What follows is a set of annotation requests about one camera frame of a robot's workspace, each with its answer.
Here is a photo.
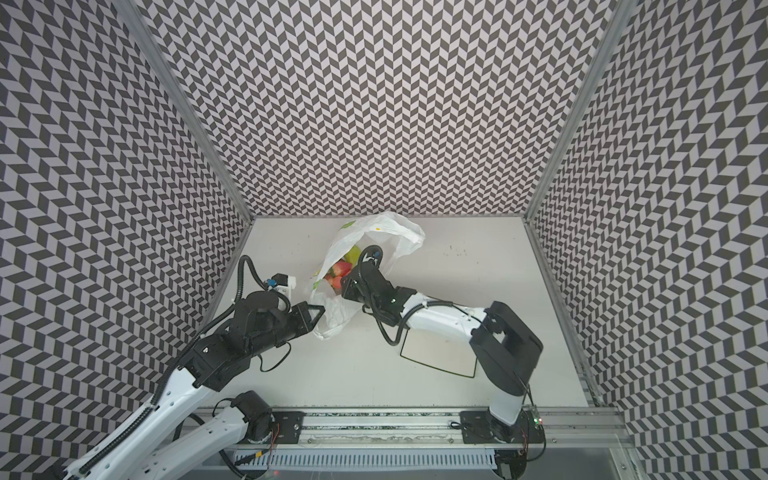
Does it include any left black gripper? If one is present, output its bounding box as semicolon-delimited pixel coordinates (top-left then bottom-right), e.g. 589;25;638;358
247;302;326;360

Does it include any red fake strawberry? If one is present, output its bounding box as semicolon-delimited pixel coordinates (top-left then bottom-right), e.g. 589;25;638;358
325;259;353;280

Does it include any white plastic bag lemon print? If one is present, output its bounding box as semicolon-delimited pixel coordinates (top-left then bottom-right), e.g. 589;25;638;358
305;212;426;340

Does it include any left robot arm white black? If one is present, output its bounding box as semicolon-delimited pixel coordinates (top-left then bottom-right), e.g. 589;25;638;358
40;256;325;479

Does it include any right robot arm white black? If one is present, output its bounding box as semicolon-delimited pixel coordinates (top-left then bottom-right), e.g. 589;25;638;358
340;262;544;443

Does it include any green fake fruit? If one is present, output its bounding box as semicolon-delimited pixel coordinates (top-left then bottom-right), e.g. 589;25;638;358
343;245;361;266

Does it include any white mat black border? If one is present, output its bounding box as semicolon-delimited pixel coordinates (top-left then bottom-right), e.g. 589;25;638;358
400;330;477;378

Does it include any white ventilation grille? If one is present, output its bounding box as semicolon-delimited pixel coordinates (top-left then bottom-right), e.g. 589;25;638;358
234;449;497;472

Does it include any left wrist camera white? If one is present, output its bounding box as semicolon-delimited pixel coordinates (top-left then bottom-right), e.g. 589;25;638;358
267;273;297;290

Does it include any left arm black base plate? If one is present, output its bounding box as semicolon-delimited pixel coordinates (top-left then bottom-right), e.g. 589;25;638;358
253;410;305;445

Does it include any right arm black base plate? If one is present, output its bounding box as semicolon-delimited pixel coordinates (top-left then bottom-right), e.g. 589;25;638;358
458;409;546;445

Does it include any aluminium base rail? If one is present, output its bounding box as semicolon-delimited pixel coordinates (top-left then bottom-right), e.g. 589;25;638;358
179;407;634;450

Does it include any left aluminium corner post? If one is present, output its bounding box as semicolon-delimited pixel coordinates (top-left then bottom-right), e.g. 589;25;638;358
112;0;253;222

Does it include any aluminium corner post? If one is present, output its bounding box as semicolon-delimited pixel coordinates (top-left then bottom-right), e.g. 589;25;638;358
112;0;253;222
524;0;637;224

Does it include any right aluminium corner post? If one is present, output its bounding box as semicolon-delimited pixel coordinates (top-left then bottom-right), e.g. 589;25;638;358
524;0;637;224

